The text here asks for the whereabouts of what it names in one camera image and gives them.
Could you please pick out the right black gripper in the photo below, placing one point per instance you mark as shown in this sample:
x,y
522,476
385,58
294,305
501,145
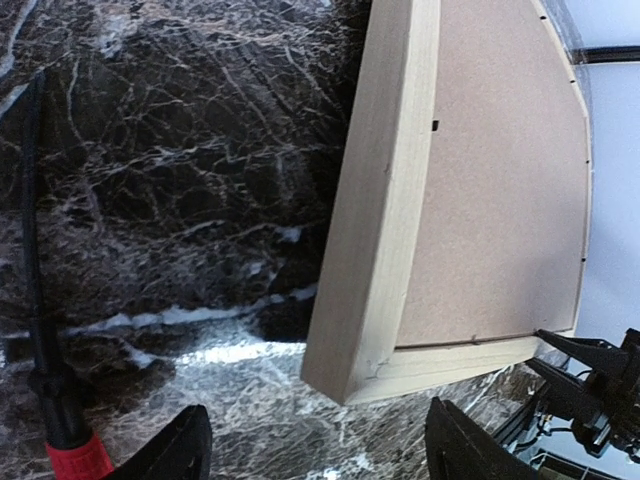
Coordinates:
x,y
613,381

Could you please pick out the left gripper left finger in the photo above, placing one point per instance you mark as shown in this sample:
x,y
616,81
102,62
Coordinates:
x,y
181,450

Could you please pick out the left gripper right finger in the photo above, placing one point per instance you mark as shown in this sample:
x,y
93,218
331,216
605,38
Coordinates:
x,y
459,449

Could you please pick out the red handled screwdriver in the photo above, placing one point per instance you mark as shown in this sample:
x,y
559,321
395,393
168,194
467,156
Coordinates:
x,y
74,449

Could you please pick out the wooden picture frame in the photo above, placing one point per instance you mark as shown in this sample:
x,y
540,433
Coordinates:
x,y
461,220

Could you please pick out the right black corner post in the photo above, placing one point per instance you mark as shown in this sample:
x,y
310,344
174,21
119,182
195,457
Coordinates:
x,y
603,55

